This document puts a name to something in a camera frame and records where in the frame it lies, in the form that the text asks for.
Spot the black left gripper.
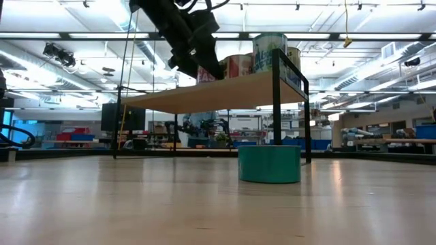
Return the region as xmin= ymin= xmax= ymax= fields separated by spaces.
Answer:
xmin=166 ymin=32 xmax=226 ymax=81

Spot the peas can red label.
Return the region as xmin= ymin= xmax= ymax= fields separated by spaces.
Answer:
xmin=196 ymin=65 xmax=219 ymax=85

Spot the red white tomato can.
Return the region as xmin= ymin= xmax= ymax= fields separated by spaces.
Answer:
xmin=219 ymin=54 xmax=255 ymax=80

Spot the teal white label can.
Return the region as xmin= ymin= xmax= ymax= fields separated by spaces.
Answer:
xmin=251 ymin=32 xmax=290 ymax=75

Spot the blue peaches can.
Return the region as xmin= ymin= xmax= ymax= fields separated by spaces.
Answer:
xmin=287 ymin=46 xmax=303 ymax=74

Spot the short teal can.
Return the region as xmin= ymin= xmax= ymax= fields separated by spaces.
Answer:
xmin=237 ymin=145 xmax=302 ymax=184

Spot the small potted plant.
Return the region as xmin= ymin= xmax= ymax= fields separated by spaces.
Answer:
xmin=214 ymin=131 xmax=230 ymax=149

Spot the black background monitor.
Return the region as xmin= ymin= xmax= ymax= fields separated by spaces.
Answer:
xmin=101 ymin=103 xmax=147 ymax=133

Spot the blue storage bin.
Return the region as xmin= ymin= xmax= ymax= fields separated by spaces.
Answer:
xmin=414 ymin=124 xmax=436 ymax=140
xmin=233 ymin=140 xmax=258 ymax=151
xmin=70 ymin=133 xmax=96 ymax=142

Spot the black ceiling spotlight cluster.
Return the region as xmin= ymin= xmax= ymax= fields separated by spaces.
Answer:
xmin=42 ymin=42 xmax=76 ymax=68

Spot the black framed light bar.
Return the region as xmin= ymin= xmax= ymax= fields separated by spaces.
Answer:
xmin=0 ymin=31 xmax=436 ymax=42

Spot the red storage bin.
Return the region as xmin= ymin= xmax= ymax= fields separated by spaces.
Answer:
xmin=56 ymin=127 xmax=91 ymax=142

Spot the wooden workbench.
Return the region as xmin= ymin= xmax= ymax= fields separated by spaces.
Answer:
xmin=354 ymin=137 xmax=436 ymax=154

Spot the wooden shelf black frame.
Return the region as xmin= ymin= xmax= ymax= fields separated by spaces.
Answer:
xmin=112 ymin=48 xmax=313 ymax=164

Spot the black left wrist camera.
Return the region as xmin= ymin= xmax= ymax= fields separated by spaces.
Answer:
xmin=189 ymin=9 xmax=221 ymax=35

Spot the thin yellow hanging cable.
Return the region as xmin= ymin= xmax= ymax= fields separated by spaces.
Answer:
xmin=117 ymin=0 xmax=141 ymax=151

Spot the thin black cable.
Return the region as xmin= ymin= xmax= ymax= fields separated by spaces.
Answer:
xmin=118 ymin=6 xmax=134 ymax=88

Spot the yellow hanging power cord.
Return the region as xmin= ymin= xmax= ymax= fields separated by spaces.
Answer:
xmin=343 ymin=0 xmax=354 ymax=48

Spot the black metal table frame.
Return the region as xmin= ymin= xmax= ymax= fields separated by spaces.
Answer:
xmin=0 ymin=148 xmax=436 ymax=167

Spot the black looped hose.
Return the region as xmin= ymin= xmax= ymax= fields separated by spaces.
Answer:
xmin=0 ymin=122 xmax=37 ymax=149

